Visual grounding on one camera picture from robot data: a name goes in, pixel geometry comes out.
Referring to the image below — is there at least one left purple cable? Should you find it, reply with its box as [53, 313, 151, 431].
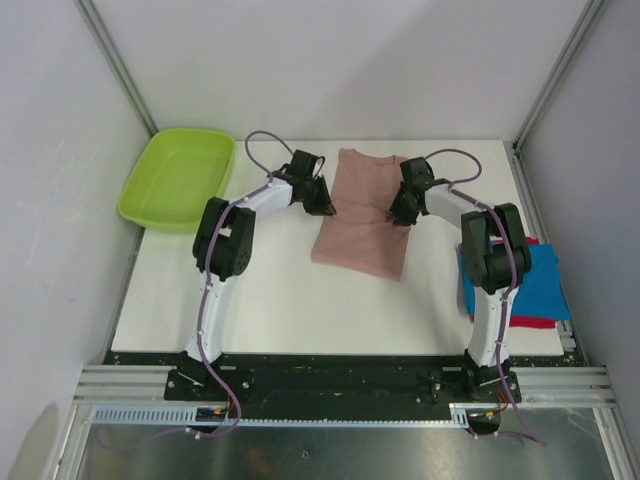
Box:
[94, 130, 296, 452]

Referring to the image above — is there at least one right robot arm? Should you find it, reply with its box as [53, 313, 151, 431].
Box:
[387, 157, 532, 401]

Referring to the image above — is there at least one blue t-shirt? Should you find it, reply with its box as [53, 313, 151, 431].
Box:
[459, 242, 570, 329]

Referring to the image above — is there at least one red t-shirt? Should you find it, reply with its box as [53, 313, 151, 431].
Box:
[469, 236, 557, 331]

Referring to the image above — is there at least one aluminium frame rail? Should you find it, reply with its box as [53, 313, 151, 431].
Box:
[72, 365, 617, 408]

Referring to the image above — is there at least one green plastic tub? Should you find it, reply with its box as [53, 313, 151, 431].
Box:
[117, 128, 236, 233]

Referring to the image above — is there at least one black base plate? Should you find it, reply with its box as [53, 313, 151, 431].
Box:
[101, 349, 523, 407]

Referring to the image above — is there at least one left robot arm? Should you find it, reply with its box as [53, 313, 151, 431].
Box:
[185, 150, 336, 364]

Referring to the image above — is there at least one pink t-shirt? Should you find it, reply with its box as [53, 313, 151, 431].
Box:
[311, 149, 410, 281]

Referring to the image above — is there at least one grey slotted cable duct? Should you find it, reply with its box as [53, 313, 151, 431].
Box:
[93, 405, 469, 429]

